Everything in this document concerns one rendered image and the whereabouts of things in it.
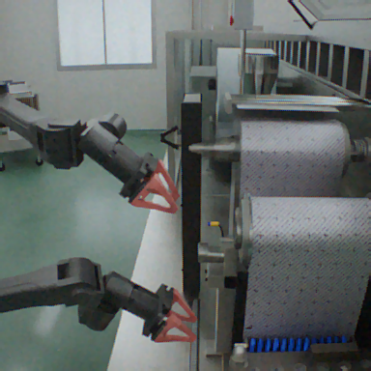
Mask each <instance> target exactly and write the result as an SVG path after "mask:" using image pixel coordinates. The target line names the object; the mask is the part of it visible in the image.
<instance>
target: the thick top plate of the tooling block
mask: <svg viewBox="0 0 371 371"><path fill-rule="evenodd" d="M232 354H233V353H222V364H221V371H371V348H358V354H357V357H332V358H318V359H311V356H310V354H309V351H303V352H292V351H289V352H265V353H251V352H246V354H247V355H248V364H247V367H246V369H243V370H234V369H232V368H231V366H230V365H229V360H230V355H232Z"/></svg>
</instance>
